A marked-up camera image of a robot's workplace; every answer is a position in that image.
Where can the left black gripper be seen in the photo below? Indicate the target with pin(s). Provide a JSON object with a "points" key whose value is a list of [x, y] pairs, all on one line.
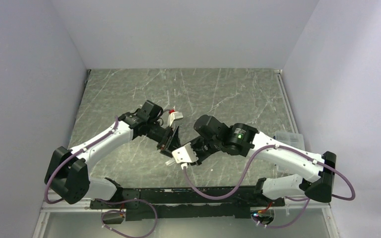
{"points": [[169, 142]]}

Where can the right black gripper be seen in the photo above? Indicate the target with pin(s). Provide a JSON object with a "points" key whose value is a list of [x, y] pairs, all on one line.
{"points": [[201, 158]]}

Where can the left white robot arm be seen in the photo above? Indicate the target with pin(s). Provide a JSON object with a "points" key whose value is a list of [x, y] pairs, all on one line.
{"points": [[68, 177]]}

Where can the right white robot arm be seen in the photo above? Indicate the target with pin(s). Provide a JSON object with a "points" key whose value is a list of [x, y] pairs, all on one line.
{"points": [[310, 175]]}

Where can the clear plastic organizer box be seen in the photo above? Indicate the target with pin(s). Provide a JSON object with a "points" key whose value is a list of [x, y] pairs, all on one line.
{"points": [[293, 139]]}

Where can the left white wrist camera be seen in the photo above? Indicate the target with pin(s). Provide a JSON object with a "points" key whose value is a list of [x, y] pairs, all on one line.
{"points": [[174, 116]]}

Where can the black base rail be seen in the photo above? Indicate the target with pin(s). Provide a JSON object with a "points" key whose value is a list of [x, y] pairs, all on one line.
{"points": [[183, 202]]}

